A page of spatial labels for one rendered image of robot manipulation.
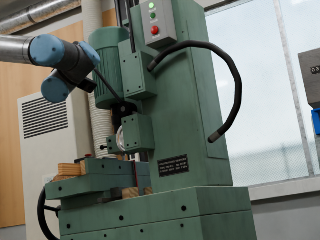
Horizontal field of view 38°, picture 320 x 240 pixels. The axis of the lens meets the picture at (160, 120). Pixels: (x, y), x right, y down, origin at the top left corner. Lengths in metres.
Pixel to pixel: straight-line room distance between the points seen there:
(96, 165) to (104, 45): 0.52
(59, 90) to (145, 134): 0.33
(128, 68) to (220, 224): 0.62
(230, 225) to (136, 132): 0.45
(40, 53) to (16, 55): 0.11
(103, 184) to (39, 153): 1.92
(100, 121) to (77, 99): 0.25
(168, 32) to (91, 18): 2.07
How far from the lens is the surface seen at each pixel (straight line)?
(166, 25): 1.64
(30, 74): 4.12
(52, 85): 1.52
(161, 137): 1.63
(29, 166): 3.59
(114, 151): 1.84
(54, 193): 1.71
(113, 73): 1.85
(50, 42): 1.38
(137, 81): 1.62
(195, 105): 1.58
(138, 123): 1.58
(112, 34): 1.91
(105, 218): 1.63
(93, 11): 3.68
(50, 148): 3.47
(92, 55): 1.48
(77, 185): 1.63
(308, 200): 2.96
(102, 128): 3.36
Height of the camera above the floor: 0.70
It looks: 13 degrees up
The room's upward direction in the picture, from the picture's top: 8 degrees counter-clockwise
